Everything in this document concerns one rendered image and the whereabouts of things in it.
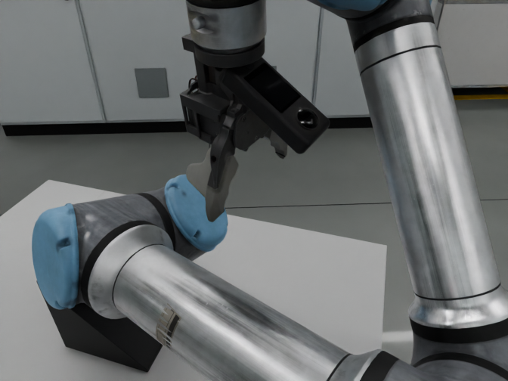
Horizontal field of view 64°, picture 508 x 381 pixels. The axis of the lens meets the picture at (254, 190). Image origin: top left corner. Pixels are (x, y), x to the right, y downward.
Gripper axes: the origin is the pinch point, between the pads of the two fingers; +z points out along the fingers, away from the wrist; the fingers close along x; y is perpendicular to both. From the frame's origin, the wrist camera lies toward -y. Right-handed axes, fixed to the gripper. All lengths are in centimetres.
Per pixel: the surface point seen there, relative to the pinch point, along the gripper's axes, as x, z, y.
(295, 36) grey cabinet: -202, 84, 129
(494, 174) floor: -225, 151, -19
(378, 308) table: -13.8, 32.0, -16.9
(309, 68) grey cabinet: -206, 107, 118
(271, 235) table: -17.6, 34.5, 10.9
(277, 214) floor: -100, 138, 69
